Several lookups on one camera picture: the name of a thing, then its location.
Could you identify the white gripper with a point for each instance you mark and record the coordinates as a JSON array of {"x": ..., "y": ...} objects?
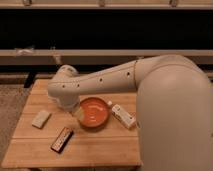
[{"x": 72, "y": 106}]

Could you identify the dark chocolate bar wrapper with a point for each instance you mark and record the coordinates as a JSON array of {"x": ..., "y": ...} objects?
[{"x": 62, "y": 139}]

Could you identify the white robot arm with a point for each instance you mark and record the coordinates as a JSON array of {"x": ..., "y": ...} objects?
[{"x": 174, "y": 107}]

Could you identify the orange ceramic bowl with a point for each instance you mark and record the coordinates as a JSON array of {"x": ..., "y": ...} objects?
[{"x": 93, "y": 112}]

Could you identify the white eraser block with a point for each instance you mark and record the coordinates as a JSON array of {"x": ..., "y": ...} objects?
[{"x": 40, "y": 119}]

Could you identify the wooden table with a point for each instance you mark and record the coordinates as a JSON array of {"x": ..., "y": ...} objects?
[{"x": 30, "y": 147}]

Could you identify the small white carton box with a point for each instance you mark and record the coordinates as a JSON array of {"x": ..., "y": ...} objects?
[{"x": 125, "y": 118}]

